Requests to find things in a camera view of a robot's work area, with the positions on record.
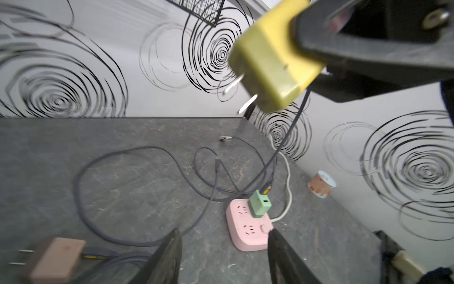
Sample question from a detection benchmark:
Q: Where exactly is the yellow charger plug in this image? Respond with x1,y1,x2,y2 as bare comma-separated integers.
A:
224,1,325,112

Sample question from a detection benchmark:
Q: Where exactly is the white lid jar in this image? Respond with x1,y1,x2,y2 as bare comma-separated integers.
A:
307,170,338,199

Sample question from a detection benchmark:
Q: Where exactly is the green charger plug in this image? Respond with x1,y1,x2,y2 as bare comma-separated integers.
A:
248,190,272,218

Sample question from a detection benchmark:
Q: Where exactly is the pink power strip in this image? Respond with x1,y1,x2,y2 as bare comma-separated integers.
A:
226,199,274,252

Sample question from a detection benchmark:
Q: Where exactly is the brown pink charger plug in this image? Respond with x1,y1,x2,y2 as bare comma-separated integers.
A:
9,237,86,284

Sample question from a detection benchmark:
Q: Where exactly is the black wire basket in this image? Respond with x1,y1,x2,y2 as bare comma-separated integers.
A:
167,0,225,27

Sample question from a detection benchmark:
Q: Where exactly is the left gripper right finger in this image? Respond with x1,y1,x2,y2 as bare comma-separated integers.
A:
267,228,321,284

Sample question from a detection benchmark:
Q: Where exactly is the green plug grey cable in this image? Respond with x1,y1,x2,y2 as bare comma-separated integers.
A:
193,136,275,196

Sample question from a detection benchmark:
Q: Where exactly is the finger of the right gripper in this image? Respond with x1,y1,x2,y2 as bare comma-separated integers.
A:
294,1,454,86
309,73,401,103

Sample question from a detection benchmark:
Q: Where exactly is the white power strip cord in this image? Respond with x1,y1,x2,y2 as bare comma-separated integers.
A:
267,133,293,223

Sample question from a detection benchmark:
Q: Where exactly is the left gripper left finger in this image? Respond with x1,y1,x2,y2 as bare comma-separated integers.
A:
129,228,183,284

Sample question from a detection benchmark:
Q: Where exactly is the beige small bottle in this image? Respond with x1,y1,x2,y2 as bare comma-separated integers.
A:
391,250,428,284

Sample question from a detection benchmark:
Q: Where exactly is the yellow plug grey cable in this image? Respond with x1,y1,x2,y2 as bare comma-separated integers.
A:
72,88,313,247

